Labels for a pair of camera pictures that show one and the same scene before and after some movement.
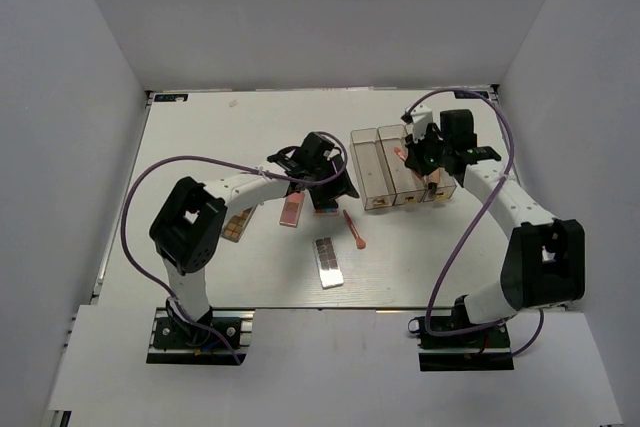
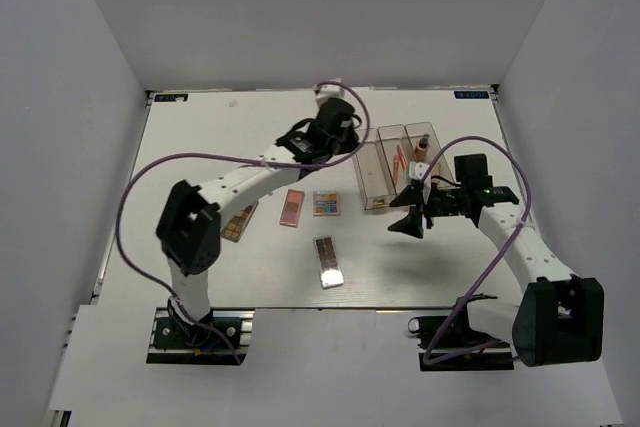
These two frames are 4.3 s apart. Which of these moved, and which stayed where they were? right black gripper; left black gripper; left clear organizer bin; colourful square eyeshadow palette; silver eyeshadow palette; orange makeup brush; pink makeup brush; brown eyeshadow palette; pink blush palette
Moved: right black gripper; pink makeup brush; left black gripper
Stayed: brown eyeshadow palette; left clear organizer bin; orange makeup brush; colourful square eyeshadow palette; silver eyeshadow palette; pink blush palette
